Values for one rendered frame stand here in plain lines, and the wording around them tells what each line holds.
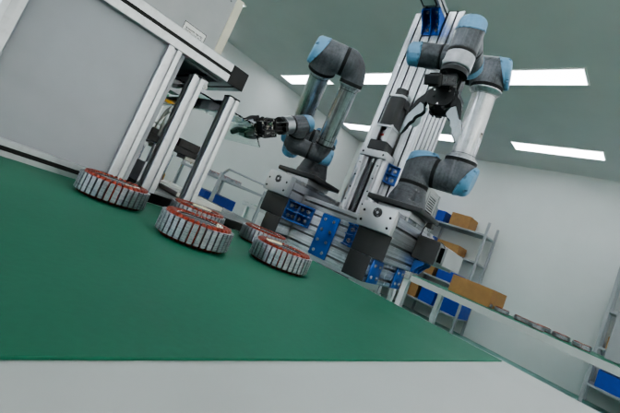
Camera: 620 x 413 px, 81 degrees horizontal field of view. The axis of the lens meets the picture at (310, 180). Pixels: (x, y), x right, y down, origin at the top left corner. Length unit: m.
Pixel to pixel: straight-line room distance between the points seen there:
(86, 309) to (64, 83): 0.59
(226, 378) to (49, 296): 0.11
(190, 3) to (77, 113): 0.40
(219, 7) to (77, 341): 0.93
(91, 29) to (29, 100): 0.17
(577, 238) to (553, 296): 1.02
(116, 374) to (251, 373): 0.08
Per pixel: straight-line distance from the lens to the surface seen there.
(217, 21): 1.06
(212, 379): 0.23
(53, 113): 0.80
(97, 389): 0.20
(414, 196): 1.42
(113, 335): 0.24
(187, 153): 1.07
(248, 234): 0.83
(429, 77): 0.93
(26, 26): 0.81
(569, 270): 7.26
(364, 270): 1.30
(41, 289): 0.27
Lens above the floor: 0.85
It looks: 6 degrees up
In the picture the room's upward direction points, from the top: 23 degrees clockwise
